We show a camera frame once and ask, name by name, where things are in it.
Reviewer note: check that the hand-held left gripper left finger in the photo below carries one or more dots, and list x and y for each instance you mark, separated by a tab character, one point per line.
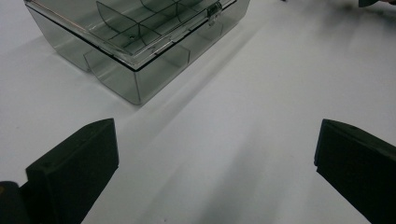
71	174

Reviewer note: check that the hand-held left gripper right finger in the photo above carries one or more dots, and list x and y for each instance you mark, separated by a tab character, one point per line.
361	168

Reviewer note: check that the clear plastic compartment box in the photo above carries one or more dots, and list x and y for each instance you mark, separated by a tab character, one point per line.
124	77

